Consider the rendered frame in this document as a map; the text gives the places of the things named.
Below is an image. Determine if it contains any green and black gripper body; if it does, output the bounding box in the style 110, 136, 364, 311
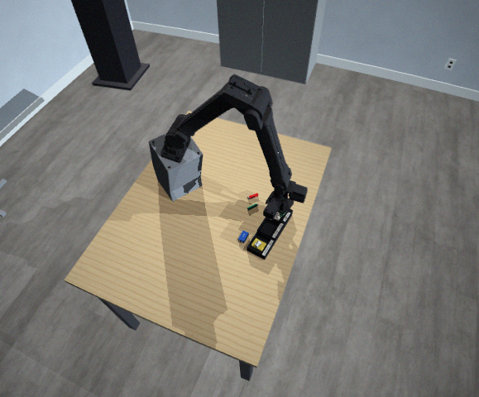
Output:
266, 193, 294, 214

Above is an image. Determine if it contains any yellow block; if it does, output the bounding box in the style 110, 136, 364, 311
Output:
251, 238, 266, 251

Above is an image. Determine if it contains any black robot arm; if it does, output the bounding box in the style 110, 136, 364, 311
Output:
160, 74, 307, 220

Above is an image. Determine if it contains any blue battery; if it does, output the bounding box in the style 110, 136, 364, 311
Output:
238, 231, 249, 243

